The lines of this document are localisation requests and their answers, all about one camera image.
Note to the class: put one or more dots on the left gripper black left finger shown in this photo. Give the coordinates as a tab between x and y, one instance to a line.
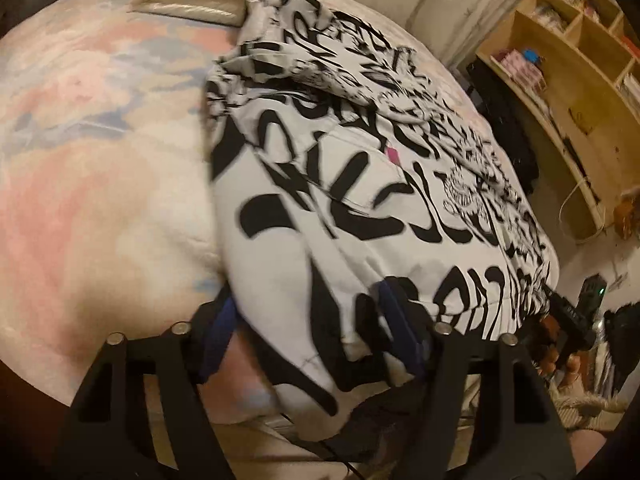
138	413

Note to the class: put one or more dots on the white black graffiti print jacket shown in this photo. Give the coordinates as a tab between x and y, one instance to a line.
355	204

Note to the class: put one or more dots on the black white clothes pile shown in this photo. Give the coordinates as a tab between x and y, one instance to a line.
497	107

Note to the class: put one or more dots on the right hand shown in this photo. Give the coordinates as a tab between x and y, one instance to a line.
548	365

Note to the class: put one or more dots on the pastel patchwork bed cover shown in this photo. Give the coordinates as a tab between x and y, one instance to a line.
106	219

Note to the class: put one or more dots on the pink storage boxes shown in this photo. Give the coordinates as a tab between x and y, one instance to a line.
523	72

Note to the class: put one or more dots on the curved wooden shelf unit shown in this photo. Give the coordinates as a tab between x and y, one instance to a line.
589	111

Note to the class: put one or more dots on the blue box on shelf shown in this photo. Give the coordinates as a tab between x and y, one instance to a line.
531	56

